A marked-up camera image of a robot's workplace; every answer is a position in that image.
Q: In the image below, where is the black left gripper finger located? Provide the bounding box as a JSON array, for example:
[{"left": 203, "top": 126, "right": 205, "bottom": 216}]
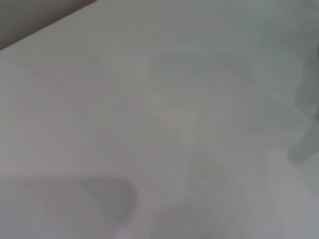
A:
[{"left": 288, "top": 44, "right": 319, "bottom": 165}]

